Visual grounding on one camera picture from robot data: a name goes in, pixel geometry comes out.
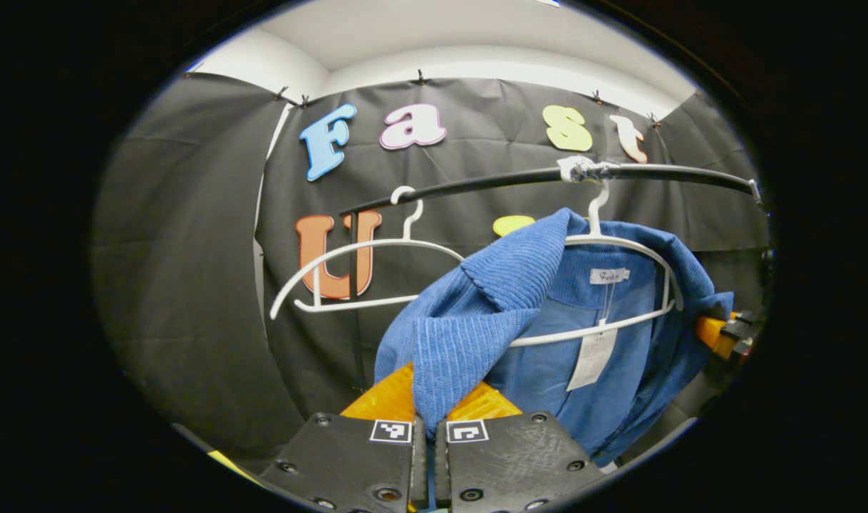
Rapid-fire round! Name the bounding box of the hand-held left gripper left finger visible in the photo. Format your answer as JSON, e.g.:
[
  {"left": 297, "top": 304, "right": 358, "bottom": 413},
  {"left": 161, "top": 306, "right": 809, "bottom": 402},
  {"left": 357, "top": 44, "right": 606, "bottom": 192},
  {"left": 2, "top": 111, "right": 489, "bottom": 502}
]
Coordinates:
[{"left": 259, "top": 362, "right": 429, "bottom": 513}]

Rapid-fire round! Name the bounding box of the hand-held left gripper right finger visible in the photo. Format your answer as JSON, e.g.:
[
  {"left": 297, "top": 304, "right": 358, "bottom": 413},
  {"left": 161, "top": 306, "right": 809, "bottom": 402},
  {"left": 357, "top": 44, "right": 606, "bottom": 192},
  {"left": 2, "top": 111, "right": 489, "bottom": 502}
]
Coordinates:
[{"left": 434, "top": 381, "right": 607, "bottom": 513}]

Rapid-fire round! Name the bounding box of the blue corduroy shirt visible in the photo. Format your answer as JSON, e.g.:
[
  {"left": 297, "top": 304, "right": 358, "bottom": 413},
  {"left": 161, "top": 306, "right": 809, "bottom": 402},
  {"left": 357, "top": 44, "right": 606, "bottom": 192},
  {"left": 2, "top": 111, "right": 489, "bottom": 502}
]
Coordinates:
[{"left": 373, "top": 207, "right": 735, "bottom": 467}]

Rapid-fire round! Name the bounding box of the white hanger with taped hook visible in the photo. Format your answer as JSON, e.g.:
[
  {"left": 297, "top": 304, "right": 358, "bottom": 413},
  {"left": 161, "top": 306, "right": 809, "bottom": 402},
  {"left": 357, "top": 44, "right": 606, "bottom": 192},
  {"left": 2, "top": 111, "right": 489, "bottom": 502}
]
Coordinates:
[{"left": 509, "top": 178, "right": 686, "bottom": 350}]

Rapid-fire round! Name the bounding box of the white plastic hanger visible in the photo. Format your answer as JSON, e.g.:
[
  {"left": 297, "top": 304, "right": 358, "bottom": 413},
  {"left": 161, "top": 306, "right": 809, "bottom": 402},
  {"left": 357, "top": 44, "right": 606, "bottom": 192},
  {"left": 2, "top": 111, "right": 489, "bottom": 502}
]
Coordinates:
[{"left": 270, "top": 185, "right": 467, "bottom": 321}]

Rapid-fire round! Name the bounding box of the black backdrop cloth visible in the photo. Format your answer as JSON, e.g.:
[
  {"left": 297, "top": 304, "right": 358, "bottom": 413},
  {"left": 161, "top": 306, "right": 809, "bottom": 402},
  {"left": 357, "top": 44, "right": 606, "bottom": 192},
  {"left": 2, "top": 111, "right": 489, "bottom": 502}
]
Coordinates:
[{"left": 91, "top": 71, "right": 771, "bottom": 471}]

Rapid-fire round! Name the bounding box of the row of black backdrop clips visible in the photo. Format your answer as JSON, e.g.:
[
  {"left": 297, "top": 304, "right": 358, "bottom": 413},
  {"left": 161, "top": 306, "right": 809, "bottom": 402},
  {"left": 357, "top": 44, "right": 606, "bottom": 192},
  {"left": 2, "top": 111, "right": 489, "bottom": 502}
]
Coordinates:
[{"left": 186, "top": 63, "right": 661, "bottom": 129}]

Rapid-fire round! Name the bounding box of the black clothes rack rail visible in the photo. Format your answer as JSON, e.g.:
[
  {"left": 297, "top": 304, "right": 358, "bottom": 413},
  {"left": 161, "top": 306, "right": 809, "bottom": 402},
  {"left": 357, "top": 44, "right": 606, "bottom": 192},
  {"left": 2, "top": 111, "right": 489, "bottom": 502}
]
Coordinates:
[{"left": 338, "top": 157, "right": 764, "bottom": 389}]

